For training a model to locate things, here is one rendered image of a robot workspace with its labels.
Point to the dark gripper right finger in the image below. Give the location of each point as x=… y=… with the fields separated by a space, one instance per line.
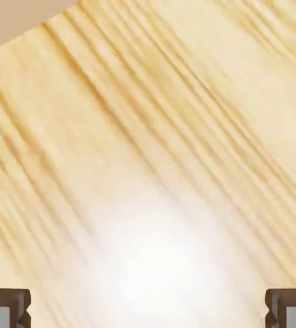
x=278 y=299

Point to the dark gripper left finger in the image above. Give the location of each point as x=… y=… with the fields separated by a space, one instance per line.
x=14 y=299

